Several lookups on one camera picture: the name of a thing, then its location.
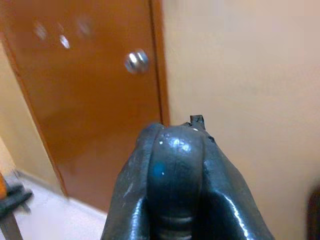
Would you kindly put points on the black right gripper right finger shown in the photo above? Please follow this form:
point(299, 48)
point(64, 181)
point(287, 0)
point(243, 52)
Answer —
point(225, 190)

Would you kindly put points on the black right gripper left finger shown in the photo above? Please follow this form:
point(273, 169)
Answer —
point(127, 200)

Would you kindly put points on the dark brown furniture edge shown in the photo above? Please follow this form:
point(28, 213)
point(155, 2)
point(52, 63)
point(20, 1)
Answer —
point(313, 212)

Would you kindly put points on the brown wooden door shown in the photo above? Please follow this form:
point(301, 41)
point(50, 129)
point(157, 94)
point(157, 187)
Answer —
point(87, 100)

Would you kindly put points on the dark grey tool with orange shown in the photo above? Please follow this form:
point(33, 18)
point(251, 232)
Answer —
point(12, 197)

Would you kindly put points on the silver round door knob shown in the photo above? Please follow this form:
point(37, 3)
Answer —
point(136, 61)

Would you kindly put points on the brown wooden door frame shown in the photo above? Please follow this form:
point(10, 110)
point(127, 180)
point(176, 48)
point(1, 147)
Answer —
point(160, 60)

